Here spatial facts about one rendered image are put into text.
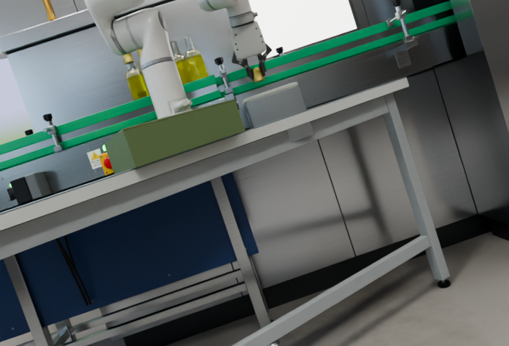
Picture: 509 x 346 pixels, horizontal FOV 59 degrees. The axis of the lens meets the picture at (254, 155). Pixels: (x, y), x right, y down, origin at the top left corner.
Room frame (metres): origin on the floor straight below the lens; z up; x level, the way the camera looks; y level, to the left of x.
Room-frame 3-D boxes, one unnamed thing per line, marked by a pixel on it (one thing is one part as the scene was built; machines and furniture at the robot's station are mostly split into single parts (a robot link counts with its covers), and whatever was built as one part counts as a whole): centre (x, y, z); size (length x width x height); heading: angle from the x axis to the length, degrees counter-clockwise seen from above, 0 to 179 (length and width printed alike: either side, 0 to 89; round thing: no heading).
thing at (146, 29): (1.27, 0.18, 1.08); 0.13 x 0.10 x 0.16; 81
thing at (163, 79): (1.25, 0.17, 0.92); 0.16 x 0.13 x 0.15; 37
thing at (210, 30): (1.82, -0.12, 1.15); 0.90 x 0.03 x 0.34; 92
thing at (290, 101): (1.48, -0.10, 0.79); 0.27 x 0.17 x 0.08; 2
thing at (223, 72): (1.55, 0.01, 0.95); 0.17 x 0.03 x 0.12; 2
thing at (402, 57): (1.57, -0.63, 0.90); 0.17 x 0.05 x 0.23; 2
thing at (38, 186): (1.46, 0.72, 0.79); 0.08 x 0.08 x 0.08; 2
